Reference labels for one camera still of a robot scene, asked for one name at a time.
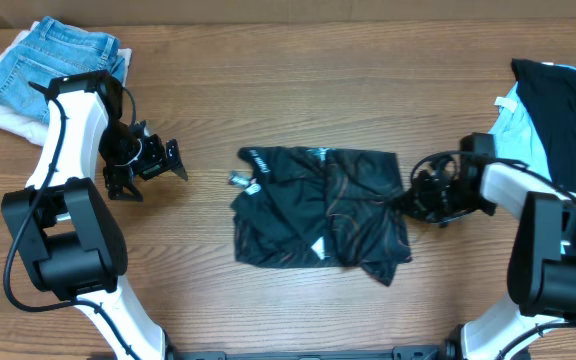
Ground plain black garment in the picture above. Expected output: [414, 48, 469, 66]
[511, 59, 576, 193]

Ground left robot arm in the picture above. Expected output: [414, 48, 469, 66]
[1, 70, 187, 359]

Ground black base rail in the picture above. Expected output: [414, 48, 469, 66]
[167, 341, 463, 360]

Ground black printed cycling jersey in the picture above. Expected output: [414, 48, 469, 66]
[231, 147, 412, 286]

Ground folded blue denim jeans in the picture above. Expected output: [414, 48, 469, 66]
[0, 17, 127, 123]

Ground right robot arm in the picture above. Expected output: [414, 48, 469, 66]
[401, 133, 576, 360]

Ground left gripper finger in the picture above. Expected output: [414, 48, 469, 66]
[166, 139, 188, 181]
[105, 172, 143, 202]

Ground light blue t-shirt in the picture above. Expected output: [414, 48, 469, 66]
[490, 79, 551, 180]

